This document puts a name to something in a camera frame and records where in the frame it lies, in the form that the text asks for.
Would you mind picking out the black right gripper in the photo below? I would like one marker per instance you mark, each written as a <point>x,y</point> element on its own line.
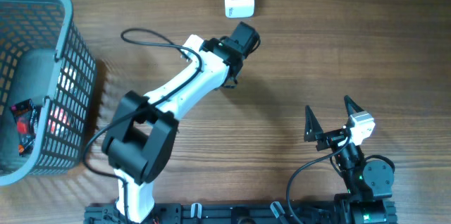
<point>313,129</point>

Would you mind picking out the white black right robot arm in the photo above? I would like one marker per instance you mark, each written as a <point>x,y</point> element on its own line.
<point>368,179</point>

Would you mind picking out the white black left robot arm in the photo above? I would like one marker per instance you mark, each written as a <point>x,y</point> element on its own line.
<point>140,138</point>

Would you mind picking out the grey plastic shopping basket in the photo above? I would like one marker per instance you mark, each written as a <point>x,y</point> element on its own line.
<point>45,59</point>

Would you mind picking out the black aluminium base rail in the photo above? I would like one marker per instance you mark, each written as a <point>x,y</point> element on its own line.
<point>326,212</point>

